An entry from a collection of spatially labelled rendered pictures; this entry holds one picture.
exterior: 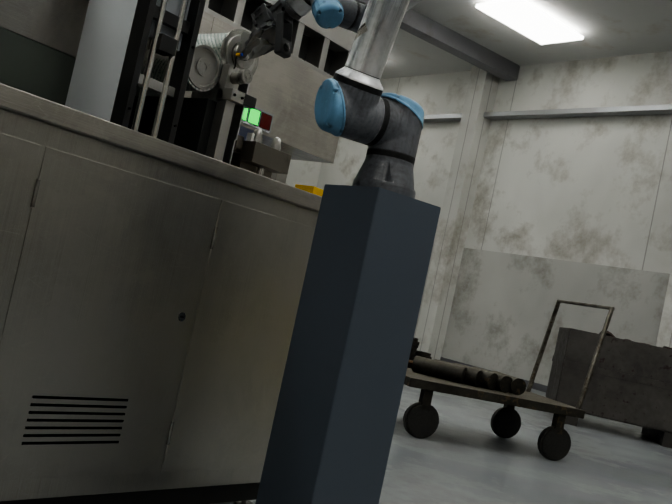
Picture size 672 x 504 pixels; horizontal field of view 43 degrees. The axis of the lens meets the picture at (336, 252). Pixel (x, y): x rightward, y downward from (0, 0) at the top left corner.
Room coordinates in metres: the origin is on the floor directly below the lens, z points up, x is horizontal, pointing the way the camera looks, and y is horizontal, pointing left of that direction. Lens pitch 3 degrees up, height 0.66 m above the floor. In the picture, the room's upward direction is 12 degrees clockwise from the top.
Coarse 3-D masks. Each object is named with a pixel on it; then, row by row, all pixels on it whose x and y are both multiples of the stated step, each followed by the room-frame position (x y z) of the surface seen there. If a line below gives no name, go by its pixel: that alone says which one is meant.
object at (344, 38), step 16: (208, 0) 2.67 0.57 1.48; (224, 0) 2.80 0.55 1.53; (240, 0) 2.77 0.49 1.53; (256, 0) 2.87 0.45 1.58; (272, 0) 2.88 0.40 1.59; (224, 16) 2.79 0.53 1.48; (240, 16) 2.78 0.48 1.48; (304, 16) 3.01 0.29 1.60; (304, 32) 3.12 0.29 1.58; (320, 32) 3.09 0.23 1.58; (336, 32) 3.16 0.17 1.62; (352, 32) 3.23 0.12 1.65; (304, 48) 3.15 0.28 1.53; (320, 48) 3.13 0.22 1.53; (336, 48) 3.23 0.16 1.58; (304, 64) 3.06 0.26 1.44; (320, 64) 3.13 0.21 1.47; (336, 64) 3.27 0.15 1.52
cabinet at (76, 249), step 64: (0, 128) 1.58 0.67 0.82; (0, 192) 1.60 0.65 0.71; (64, 192) 1.71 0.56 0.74; (128, 192) 1.83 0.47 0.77; (192, 192) 1.97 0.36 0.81; (256, 192) 2.14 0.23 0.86; (0, 256) 1.63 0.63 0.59; (64, 256) 1.73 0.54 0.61; (128, 256) 1.86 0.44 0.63; (192, 256) 2.00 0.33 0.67; (256, 256) 2.17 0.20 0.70; (0, 320) 1.65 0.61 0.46; (64, 320) 1.76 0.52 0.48; (128, 320) 1.89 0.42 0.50; (192, 320) 2.04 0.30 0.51; (256, 320) 2.21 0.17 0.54; (0, 384) 1.67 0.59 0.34; (64, 384) 1.79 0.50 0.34; (128, 384) 1.92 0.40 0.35; (192, 384) 2.07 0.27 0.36; (256, 384) 2.25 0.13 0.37; (0, 448) 1.70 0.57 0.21; (64, 448) 1.82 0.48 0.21; (128, 448) 1.95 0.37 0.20; (192, 448) 2.11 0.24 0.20; (256, 448) 2.30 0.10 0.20
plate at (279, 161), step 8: (248, 144) 2.44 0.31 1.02; (256, 144) 2.42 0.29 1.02; (248, 152) 2.43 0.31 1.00; (256, 152) 2.43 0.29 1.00; (264, 152) 2.45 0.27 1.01; (272, 152) 2.48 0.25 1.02; (280, 152) 2.50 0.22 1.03; (240, 160) 2.45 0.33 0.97; (248, 160) 2.43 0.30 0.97; (256, 160) 2.43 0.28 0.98; (264, 160) 2.46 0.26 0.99; (272, 160) 2.48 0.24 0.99; (280, 160) 2.51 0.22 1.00; (288, 160) 2.54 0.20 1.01; (272, 168) 2.49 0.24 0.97; (280, 168) 2.51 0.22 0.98; (288, 168) 2.54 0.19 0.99
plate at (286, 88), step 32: (32, 0) 2.21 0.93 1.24; (64, 0) 2.28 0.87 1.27; (32, 32) 2.22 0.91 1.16; (64, 32) 2.29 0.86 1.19; (224, 32) 2.73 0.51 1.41; (288, 64) 2.99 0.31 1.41; (256, 96) 2.89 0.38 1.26; (288, 96) 3.01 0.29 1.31; (288, 128) 3.04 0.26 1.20; (320, 128) 3.18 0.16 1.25; (320, 160) 3.27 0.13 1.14
